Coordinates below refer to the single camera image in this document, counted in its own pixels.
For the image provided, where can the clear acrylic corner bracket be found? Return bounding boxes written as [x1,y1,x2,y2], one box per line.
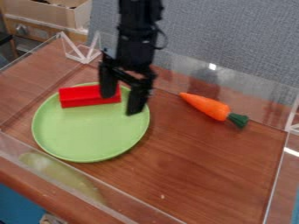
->
[56,31,101,64]

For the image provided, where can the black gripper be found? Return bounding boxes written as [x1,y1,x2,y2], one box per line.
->
[99,27,157,116]

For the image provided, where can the green round plate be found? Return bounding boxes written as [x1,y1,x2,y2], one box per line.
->
[32,87,151,163]

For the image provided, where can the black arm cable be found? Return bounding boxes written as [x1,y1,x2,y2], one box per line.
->
[153,24,169,51]

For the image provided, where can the cardboard box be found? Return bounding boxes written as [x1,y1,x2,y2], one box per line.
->
[0,0,91,29]

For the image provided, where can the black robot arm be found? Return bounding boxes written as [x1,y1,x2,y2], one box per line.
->
[97,0,168,116]

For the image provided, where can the orange toy carrot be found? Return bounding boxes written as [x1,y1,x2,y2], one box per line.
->
[179,93,248,128]

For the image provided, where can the red rectangular block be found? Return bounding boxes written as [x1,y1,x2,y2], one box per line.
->
[59,84,121,108]

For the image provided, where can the clear acrylic tray walls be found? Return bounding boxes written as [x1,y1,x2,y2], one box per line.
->
[0,38,299,224]

